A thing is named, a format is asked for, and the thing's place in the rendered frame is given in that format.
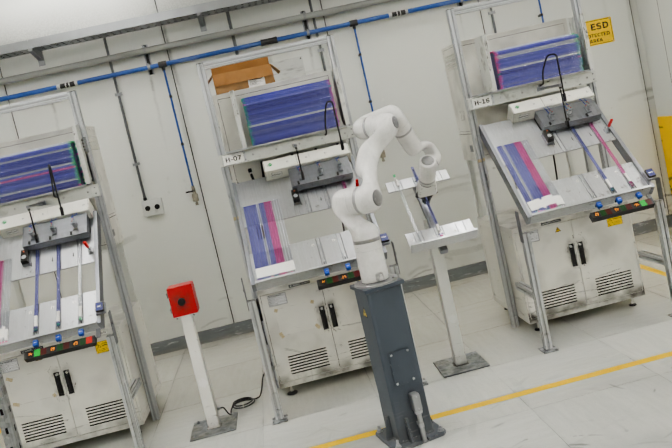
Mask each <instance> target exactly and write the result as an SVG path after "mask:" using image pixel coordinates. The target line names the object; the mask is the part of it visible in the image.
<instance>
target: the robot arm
mask: <svg viewBox="0 0 672 448"><path fill-rule="evenodd" d="M353 133H354V135H355V136H356V137H357V138H359V139H367V140H366V141H365V142H364V143H363V144H362V145H361V147H360V149H359V151H358V154H357V158H356V164H355V170H356V173H357V175H358V176H359V177H360V178H361V179H362V180H363V181H362V185H361V186H357V187H351V188H345V189H341V190H339V191H337V192H336V193H335V194H334V195H333V197H332V202H331V204H332V209H333V212H334V214H335V215H336V216H337V218H338V219H339V220H340V221H341V222H342V223H343V224H344V225H345V226H346V227H347V228H348V229H349V231H350V233H351V236H352V241H353V245H354V250H355V254H356V258H357V263H358V267H359V271H360V276H361V280H360V281H359V280H358V281H357V282H356V283H355V284H354V286H355V288H357V289H370V288H376V287H380V286H384V285H387V284H390V283H392V282H394V281H396V280H397V278H398V277H397V275H396V274H388V269H387V265H386V260H385V256H384V251H383V247H382V242H381V238H380V234H379V230H378V227H377V226H376V225H375V224H373V223H371V222H369V221H367V220H365V219H364V218H363V217H362V216H361V215H360V214H368V213H373V212H375V211H377V210H378V209H379V208H380V207H381V205H382V201H383V196H382V192H381V189H380V186H379V183H378V178H377V169H378V164H379V160H380V156H381V153H382V152H383V150H384V149H385V148H386V147H387V145H388V144H389V143H390V142H391V141H392V140H393V139H394V137H396V138H397V140H398V141H399V143H400V144H401V146H402V147H403V149H404V151H405V152H406V153H407V154H408V155H410V156H415V155H417V154H418V153H419V152H421V151H423V152H424V153H425V155H424V156H422V157H421V158H420V159H419V180H418V182H417V186H416V195H415V197H416V198H420V199H422V202H423V203H424V205H426V199H425V197H427V199H428V201H429V204H430V201H431V198H432V196H433V195H435V194H436V193H438V192H437V185H436V181H435V180H436V179H435V178H436V170H437V167H438V165H439V164H440V161H441V154H440V152H439V151H438V149H437V148H436V146H435V145H434V144H433V143H432V142H429V141H420V140H419V138H418V137H417V135H416V133H415V132H414V130H413V128H412V127H411V125H410V123H409V122H408V120H407V119H406V117H405V115H404V114H403V112H402V111H401V110H400V109H399V108H398V107H397V106H394V105H388V106H385V107H383V108H381V109H379V110H376V111H374V112H371V113H369V114H366V115H364V116H362V117H360V118H359V119H358V120H356V121H355V123H354V125H353Z"/></svg>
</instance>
